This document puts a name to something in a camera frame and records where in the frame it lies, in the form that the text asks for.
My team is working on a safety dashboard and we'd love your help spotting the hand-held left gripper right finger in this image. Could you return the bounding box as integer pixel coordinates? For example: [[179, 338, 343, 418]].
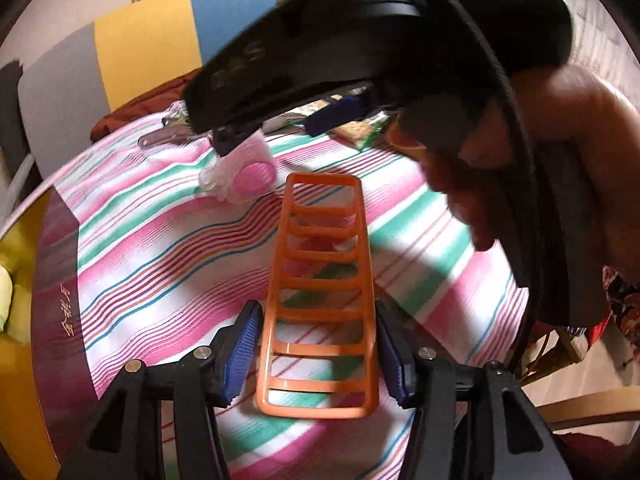
[[375, 300, 573, 480]]

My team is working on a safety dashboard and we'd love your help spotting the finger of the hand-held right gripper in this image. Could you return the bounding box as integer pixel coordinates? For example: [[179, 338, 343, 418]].
[[212, 127, 263, 157], [305, 87, 373, 137]]

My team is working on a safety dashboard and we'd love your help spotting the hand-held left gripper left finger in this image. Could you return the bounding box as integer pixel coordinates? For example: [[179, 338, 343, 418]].
[[60, 300, 264, 480]]

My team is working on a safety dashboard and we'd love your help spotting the green yellow cracker packet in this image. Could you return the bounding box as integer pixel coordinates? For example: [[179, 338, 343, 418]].
[[330, 110, 398, 152]]

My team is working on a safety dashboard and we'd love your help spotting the pink hair roller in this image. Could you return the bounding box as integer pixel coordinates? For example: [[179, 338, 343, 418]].
[[199, 132, 277, 206]]

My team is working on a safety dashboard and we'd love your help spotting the orange plastic slotted rack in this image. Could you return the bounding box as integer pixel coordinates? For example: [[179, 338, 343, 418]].
[[254, 172, 380, 421]]

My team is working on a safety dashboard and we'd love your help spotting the maroon gold-lined box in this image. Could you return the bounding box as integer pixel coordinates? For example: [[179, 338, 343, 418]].
[[0, 192, 96, 480]]

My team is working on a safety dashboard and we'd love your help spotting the person's right hand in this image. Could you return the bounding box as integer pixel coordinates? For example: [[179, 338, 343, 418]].
[[387, 65, 640, 273]]

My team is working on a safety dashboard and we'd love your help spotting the rust brown cloth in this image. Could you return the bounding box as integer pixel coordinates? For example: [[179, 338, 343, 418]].
[[90, 77, 193, 143]]

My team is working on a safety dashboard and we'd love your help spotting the striped tablecloth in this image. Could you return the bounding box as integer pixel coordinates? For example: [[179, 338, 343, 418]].
[[50, 107, 531, 480]]

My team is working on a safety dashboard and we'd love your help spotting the grey yellow blue chair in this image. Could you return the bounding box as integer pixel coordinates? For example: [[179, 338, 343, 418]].
[[0, 0, 278, 201]]

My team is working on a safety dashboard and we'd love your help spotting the dark floral cloth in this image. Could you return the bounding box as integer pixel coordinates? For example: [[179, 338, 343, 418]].
[[602, 267, 640, 346]]

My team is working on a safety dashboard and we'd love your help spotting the pale yellow packet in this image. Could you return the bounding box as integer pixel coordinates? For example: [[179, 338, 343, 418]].
[[0, 265, 13, 331]]

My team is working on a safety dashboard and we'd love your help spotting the wooden chair frame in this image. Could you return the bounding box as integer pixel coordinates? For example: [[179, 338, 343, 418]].
[[515, 327, 640, 433]]

